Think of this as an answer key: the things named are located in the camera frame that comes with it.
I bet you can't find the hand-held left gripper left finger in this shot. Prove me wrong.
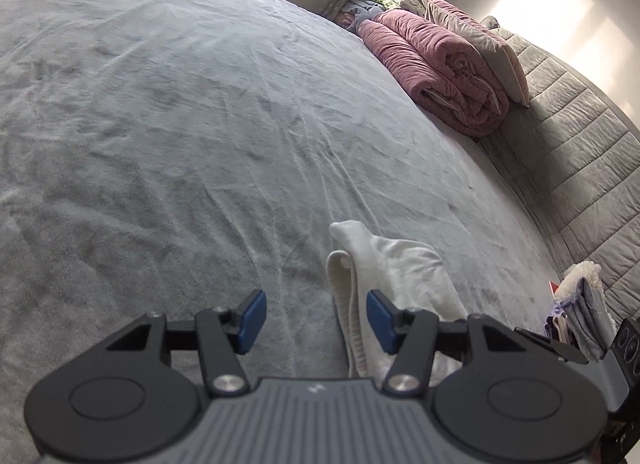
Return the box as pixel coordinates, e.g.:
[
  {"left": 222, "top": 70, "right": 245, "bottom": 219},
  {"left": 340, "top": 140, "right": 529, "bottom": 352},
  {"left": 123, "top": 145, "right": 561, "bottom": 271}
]
[{"left": 105, "top": 289, "right": 267, "bottom": 399}]

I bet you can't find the pink quilt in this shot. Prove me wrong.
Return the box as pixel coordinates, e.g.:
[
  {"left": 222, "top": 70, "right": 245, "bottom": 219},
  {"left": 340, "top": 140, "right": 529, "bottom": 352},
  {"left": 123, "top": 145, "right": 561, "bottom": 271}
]
[{"left": 357, "top": 11, "right": 511, "bottom": 140}]

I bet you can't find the white long-sleeved shirt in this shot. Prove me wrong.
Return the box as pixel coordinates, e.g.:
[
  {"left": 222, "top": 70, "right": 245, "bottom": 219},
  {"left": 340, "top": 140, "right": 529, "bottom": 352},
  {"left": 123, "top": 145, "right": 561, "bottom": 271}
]
[{"left": 326, "top": 220, "right": 464, "bottom": 380}]

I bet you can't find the grey fleece cloth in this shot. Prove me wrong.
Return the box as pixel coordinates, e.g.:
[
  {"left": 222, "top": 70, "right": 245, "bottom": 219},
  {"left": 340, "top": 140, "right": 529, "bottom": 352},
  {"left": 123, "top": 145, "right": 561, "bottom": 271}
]
[{"left": 562, "top": 278, "right": 617, "bottom": 361}]

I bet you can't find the taupe pink velvet pillow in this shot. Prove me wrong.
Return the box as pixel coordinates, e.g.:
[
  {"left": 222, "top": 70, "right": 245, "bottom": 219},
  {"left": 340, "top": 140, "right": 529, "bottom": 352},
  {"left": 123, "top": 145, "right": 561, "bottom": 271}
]
[{"left": 417, "top": 0, "right": 531, "bottom": 109}]

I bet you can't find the purple folded cloth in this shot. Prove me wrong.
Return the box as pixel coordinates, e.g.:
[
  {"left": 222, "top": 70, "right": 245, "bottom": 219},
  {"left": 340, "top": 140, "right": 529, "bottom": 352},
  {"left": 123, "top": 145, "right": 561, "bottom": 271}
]
[{"left": 547, "top": 300, "right": 576, "bottom": 345}]

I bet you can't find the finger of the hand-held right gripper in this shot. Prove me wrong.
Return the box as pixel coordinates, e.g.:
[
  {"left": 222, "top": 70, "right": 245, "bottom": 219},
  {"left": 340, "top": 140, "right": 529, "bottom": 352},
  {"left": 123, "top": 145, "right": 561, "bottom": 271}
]
[{"left": 512, "top": 326, "right": 590, "bottom": 366}]

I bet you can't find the grey bed blanket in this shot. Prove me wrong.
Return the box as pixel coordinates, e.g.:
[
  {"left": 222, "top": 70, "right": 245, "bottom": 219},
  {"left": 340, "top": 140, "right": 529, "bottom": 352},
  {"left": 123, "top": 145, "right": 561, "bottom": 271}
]
[{"left": 0, "top": 0, "right": 572, "bottom": 464}]

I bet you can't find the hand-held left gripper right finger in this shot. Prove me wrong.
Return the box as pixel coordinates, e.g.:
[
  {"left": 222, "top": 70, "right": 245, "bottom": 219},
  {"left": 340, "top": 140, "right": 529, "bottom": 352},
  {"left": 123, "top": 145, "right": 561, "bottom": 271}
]
[{"left": 366, "top": 289, "right": 526, "bottom": 399}]

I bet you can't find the grey clothes heap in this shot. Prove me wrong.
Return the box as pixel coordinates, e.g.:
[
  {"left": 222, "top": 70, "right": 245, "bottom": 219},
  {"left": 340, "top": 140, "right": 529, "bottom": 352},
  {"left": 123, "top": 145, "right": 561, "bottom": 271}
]
[{"left": 337, "top": 0, "right": 387, "bottom": 35}]

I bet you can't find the white fluffy cloth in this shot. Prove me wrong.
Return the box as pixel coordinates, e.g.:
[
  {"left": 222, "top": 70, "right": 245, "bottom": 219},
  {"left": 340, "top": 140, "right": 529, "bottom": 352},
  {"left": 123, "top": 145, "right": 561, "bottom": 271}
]
[{"left": 555, "top": 261, "right": 604, "bottom": 301}]

